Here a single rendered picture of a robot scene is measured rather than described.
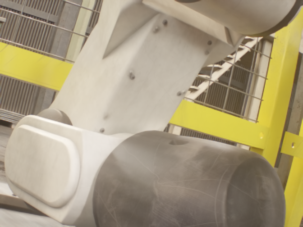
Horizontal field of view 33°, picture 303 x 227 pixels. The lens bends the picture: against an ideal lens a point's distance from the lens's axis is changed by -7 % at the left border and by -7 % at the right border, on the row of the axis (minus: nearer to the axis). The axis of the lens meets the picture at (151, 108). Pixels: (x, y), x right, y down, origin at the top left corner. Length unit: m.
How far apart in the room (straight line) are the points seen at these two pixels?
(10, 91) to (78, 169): 11.55
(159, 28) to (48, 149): 0.19
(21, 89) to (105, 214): 11.66
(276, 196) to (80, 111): 0.28
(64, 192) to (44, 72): 0.36
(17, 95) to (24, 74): 11.28
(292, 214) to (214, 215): 0.85
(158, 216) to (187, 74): 0.23
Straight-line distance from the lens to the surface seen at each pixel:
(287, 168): 1.55
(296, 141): 1.25
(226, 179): 0.48
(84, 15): 6.19
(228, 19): 0.60
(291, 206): 1.30
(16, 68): 0.88
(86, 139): 0.58
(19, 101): 12.18
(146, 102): 0.65
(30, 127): 0.68
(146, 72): 0.63
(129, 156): 0.55
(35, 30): 12.30
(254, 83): 9.17
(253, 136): 1.15
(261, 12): 0.59
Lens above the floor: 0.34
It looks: 4 degrees up
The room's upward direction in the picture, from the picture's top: 14 degrees clockwise
